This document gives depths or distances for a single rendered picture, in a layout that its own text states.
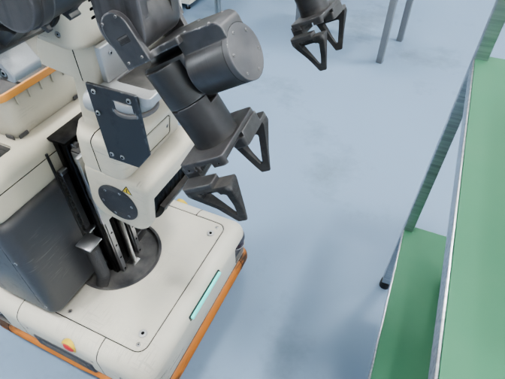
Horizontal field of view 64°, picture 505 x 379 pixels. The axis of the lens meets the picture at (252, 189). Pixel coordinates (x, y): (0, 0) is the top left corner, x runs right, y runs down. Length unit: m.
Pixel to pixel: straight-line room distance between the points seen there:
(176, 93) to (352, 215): 1.52
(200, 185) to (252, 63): 0.15
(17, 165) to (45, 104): 0.17
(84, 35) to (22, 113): 0.40
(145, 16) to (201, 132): 0.13
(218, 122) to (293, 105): 2.08
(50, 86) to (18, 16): 0.59
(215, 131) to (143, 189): 0.42
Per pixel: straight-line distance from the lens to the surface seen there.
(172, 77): 0.45
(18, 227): 1.09
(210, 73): 0.41
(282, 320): 1.56
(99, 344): 1.29
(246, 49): 0.42
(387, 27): 3.00
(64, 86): 1.13
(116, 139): 0.77
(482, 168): 0.75
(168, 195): 0.97
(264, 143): 0.55
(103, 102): 0.73
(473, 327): 0.55
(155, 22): 0.45
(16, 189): 1.04
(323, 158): 2.16
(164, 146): 0.95
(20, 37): 0.64
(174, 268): 1.36
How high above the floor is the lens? 1.39
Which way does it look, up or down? 45 degrees down
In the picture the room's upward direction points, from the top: straight up
